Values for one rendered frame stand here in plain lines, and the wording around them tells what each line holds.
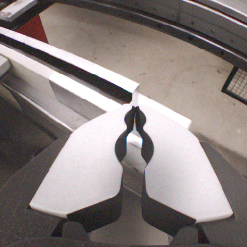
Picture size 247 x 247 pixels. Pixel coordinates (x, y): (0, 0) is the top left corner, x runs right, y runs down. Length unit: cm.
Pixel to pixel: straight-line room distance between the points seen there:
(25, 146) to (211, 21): 31
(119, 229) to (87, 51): 160
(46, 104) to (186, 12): 25
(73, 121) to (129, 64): 142
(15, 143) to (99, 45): 157
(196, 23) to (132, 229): 31
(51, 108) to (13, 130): 10
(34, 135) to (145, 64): 139
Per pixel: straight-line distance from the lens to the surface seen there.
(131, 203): 23
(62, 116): 17
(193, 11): 34
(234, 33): 33
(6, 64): 20
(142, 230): 23
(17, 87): 21
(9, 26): 79
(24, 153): 24
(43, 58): 19
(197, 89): 150
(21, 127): 26
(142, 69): 154
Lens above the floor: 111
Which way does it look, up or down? 61 degrees down
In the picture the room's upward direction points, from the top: 2 degrees counter-clockwise
